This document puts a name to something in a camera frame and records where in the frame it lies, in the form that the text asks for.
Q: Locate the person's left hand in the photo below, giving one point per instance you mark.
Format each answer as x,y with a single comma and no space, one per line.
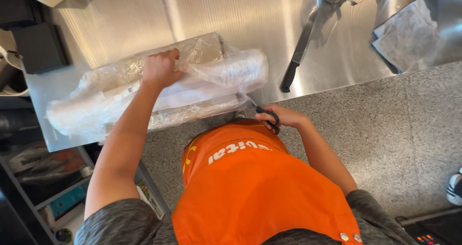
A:
158,70

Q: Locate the person's right hand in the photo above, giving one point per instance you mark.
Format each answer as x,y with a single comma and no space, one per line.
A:
287,116

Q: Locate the person's left fingers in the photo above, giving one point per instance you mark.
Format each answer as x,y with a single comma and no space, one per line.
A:
169,54

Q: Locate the person's right fingers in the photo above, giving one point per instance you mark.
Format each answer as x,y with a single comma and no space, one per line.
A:
265,114

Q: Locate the clear plastic roll package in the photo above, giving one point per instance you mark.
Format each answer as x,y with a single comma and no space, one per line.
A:
202,82

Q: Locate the orange apron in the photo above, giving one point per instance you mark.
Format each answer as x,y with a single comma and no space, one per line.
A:
252,187

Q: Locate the black flat box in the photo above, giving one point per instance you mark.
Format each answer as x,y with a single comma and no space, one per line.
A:
39,48

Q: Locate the white bag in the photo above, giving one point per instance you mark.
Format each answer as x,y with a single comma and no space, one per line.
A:
9,64

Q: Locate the white crumpled cloth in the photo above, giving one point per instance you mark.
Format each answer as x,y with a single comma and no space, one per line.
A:
406,35

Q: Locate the grey shirt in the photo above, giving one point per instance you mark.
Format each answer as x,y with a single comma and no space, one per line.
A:
119,223

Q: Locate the shelf rack with supplies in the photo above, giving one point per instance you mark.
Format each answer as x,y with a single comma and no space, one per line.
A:
47,187

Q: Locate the black device with red lights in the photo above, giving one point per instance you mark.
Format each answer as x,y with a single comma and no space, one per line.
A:
433,228

